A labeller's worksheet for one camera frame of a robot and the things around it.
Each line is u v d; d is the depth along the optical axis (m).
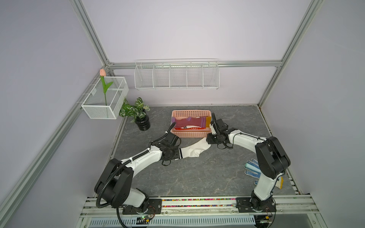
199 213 0.73
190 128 1.05
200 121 1.04
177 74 0.99
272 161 0.49
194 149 0.94
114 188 0.42
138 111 0.85
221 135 0.72
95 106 0.72
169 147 0.66
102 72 0.83
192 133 0.96
